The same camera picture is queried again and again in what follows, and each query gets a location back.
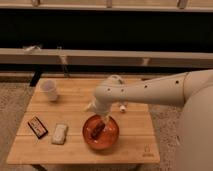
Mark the orange ceramic bowl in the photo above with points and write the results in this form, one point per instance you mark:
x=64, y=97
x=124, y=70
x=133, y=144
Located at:
x=108, y=136

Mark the wooden table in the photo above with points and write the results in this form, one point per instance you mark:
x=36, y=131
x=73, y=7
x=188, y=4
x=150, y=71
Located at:
x=136, y=143

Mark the grey shelf rail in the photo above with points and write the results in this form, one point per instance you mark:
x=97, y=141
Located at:
x=33, y=55

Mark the black and red box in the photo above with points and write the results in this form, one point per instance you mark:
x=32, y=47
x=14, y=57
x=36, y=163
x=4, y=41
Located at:
x=37, y=127

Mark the brown item in bowl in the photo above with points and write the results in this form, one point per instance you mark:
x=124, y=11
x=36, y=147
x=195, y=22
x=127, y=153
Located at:
x=97, y=130

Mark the small white object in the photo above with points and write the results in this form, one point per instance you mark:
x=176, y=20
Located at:
x=122, y=108

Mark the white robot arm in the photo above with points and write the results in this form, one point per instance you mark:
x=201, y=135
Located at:
x=193, y=91

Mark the white plastic cup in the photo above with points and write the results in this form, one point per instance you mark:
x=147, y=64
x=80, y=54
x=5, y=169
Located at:
x=48, y=87

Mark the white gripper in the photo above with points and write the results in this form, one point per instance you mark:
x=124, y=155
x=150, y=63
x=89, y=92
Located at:
x=99, y=108

